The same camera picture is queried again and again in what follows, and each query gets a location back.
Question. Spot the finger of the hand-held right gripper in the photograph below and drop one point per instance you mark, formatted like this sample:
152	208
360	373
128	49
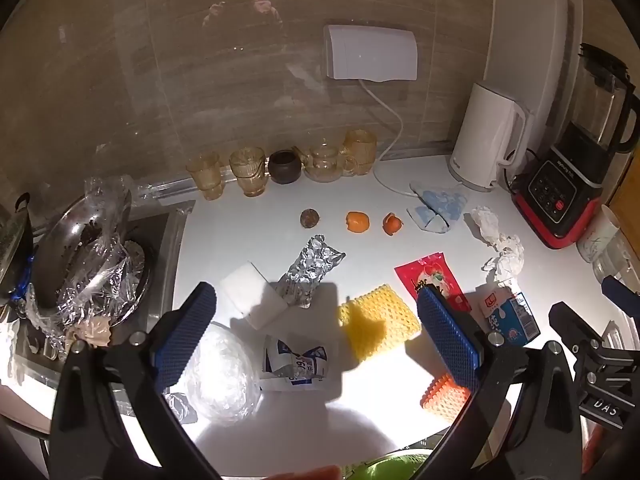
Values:
620	292
567	322

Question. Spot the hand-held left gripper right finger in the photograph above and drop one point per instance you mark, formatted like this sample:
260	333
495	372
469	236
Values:
450	340

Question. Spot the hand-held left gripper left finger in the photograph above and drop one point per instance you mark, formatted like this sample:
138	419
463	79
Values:
185	340

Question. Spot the green perforated plastic basket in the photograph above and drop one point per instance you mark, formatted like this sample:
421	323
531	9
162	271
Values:
392	467

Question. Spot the silver foil bag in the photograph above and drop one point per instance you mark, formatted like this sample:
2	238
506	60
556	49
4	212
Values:
310	272

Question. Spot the clear glass jar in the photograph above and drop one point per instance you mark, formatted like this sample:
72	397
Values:
612	265

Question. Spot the clear plastic bag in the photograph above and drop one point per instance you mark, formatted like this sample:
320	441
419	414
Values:
220	380

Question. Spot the orange foam fruit net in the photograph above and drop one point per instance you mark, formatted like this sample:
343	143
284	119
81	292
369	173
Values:
442	397

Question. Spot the blue white milk carton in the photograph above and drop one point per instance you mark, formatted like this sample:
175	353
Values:
510	312

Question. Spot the white printed mug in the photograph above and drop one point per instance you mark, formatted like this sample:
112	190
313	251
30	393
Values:
597	236

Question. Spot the red snack packet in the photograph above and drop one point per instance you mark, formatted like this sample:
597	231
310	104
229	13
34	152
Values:
435	275

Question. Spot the yellow foam fruit net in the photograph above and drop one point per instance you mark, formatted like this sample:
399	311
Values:
377	321

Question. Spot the white foam block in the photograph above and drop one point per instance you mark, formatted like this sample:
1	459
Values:
250	294

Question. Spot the crumpled white tissue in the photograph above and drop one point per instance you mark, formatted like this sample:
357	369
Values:
485	224
505	259

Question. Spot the crumpled white blue carton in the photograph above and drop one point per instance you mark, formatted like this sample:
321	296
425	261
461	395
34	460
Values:
295	364

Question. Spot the metal bowl with plastic wrap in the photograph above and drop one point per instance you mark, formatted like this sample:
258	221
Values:
85	260

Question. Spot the small orange peel piece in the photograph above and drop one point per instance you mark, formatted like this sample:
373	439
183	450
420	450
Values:
392	223

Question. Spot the black red blender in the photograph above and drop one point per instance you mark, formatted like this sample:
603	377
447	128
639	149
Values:
575	170

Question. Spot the blue face mask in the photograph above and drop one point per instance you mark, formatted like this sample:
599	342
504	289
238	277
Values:
437	206

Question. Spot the large orange peel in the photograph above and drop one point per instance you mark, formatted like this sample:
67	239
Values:
358	221

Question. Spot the amber ribbed glass cup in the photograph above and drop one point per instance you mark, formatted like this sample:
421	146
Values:
361	151
205	175
247	171

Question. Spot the brown round fruit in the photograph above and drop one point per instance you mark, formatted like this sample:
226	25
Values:
309	218

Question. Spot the black cooking pot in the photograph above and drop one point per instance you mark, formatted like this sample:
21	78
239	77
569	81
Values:
12	250

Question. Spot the dark ceramic pot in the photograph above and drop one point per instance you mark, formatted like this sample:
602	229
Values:
284	166

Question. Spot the white electric kettle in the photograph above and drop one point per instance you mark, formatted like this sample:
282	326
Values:
485	140

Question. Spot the clear glass teapot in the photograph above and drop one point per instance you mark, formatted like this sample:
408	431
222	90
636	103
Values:
324	161

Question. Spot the white wall socket cover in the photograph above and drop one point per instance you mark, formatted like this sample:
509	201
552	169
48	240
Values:
370	52

